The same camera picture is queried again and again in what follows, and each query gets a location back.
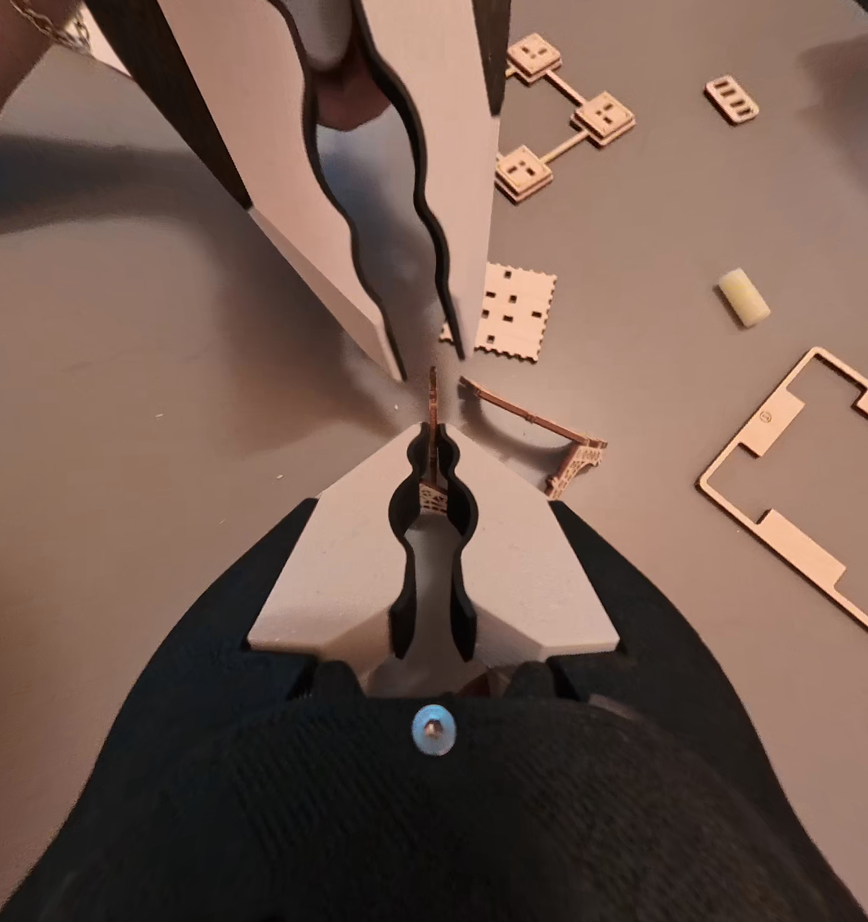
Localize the gold chain bracelet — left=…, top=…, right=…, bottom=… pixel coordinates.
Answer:
left=9, top=0, right=92, bottom=55

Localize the wooden lattice leg piece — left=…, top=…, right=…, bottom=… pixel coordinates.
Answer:
left=418, top=366, right=451, bottom=516

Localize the small slotted wooden piece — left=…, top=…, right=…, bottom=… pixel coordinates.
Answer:
left=704, top=74, right=760, bottom=125

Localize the square wooden plate with holes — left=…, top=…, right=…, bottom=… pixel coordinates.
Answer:
left=437, top=261, right=559, bottom=363

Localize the wooden four-pad square frame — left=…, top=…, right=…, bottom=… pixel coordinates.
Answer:
left=493, top=32, right=638, bottom=206

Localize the wooden tower base assembly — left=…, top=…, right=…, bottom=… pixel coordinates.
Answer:
left=457, top=375, right=609, bottom=503

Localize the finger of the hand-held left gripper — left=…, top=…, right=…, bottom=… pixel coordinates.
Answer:
left=356, top=0, right=503, bottom=360
left=156, top=0, right=408, bottom=383

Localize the grey desk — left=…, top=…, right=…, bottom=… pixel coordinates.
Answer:
left=0, top=0, right=868, bottom=922

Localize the emptied wooden sheet frame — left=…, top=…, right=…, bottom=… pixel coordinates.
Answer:
left=697, top=346, right=868, bottom=653

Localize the person's left hand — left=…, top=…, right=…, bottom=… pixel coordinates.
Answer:
left=317, top=52, right=396, bottom=131

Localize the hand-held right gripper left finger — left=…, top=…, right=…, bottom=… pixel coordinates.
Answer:
left=246, top=423, right=435, bottom=681

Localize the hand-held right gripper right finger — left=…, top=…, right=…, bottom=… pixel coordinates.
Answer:
left=434, top=423, right=620, bottom=681

